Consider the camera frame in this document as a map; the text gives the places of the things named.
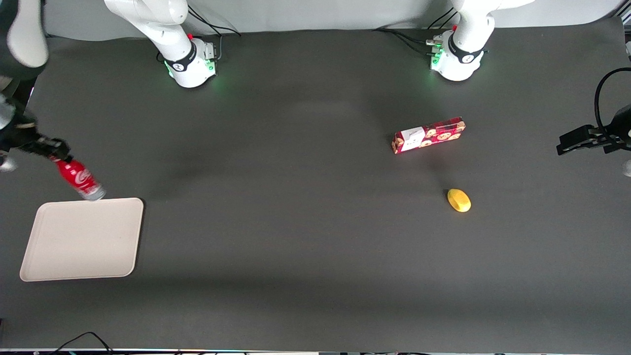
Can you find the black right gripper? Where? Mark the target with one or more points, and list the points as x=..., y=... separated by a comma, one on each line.
x=23, y=136

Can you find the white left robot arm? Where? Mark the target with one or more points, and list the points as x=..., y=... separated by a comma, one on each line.
x=458, y=59

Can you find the beige plastic tray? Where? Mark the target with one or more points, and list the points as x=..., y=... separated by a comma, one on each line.
x=81, y=239

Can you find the yellow lemon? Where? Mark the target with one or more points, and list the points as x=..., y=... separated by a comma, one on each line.
x=459, y=200

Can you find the red coke bottle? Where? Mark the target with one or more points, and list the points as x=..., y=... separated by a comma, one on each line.
x=79, y=178

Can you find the red tartan cookie box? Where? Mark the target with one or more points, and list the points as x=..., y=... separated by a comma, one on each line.
x=429, y=135

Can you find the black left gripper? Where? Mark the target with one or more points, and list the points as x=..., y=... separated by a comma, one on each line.
x=617, y=132

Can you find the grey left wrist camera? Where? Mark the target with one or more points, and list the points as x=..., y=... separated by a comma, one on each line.
x=627, y=168

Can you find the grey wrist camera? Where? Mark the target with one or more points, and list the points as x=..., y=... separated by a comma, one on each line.
x=627, y=168
x=6, y=162

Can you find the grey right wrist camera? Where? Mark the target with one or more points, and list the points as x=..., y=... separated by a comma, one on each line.
x=6, y=162

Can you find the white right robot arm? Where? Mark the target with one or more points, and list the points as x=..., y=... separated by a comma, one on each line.
x=190, y=64

